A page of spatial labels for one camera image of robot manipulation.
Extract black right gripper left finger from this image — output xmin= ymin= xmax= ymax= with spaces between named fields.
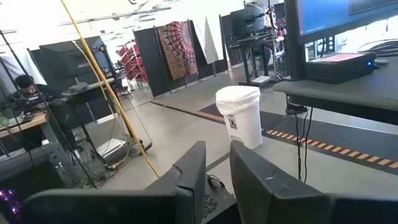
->
xmin=24 ymin=140 xmax=207 ymax=224

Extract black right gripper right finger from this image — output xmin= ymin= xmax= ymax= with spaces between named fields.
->
xmin=229 ymin=139 xmax=398 ymax=224

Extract black vented computer tower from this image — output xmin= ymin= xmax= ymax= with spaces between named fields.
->
xmin=201 ymin=174 xmax=242 ymax=224

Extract white trash bin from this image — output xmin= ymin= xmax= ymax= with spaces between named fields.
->
xmin=215 ymin=85 xmax=264 ymax=150

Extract black orange striped floor mat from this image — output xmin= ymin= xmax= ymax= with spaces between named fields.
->
xmin=195 ymin=103 xmax=398 ymax=177

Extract gray desk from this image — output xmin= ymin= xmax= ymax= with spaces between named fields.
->
xmin=272 ymin=55 xmax=398 ymax=126

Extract black partition panel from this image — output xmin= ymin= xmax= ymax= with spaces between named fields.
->
xmin=133 ymin=26 xmax=171 ymax=98
xmin=186 ymin=19 xmax=230 ymax=80

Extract black mini computer box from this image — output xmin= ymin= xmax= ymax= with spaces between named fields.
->
xmin=304 ymin=52 xmax=376 ymax=85

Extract stack of red chairs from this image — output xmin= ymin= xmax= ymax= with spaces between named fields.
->
xmin=117 ymin=44 xmax=149 ymax=84

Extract black computer purple lights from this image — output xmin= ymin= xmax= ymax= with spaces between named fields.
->
xmin=0 ymin=144 xmax=80 ymax=224

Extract red patterned tapestry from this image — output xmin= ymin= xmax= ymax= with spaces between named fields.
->
xmin=156 ymin=20 xmax=199 ymax=81

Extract white hanging cloth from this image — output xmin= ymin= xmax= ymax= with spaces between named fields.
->
xmin=192 ymin=15 xmax=225 ymax=65

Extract wooden desk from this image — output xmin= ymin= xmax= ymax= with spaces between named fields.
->
xmin=0 ymin=111 xmax=50 ymax=139

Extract black monitor on stand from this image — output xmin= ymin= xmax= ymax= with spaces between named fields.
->
xmin=39 ymin=35 xmax=113 ymax=94

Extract black monitor on desk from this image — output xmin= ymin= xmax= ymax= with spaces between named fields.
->
xmin=230 ymin=6 xmax=266 ymax=40

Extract person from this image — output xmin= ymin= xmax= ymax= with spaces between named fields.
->
xmin=9 ymin=73 xmax=80 ymax=153

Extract large monitor blue screen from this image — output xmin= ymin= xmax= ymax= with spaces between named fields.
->
xmin=283 ymin=0 xmax=398 ymax=80

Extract black desk cable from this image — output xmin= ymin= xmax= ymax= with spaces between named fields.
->
xmin=303 ymin=107 xmax=314 ymax=184
xmin=294 ymin=107 xmax=303 ymax=181

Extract thin yellow cable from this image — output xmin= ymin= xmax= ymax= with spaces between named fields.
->
xmin=72 ymin=40 xmax=131 ymax=170

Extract black cable bundle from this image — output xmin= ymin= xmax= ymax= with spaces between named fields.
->
xmin=356 ymin=39 xmax=398 ymax=58

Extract thick yellow hanging cable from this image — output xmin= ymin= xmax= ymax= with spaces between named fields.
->
xmin=60 ymin=0 xmax=161 ymax=179

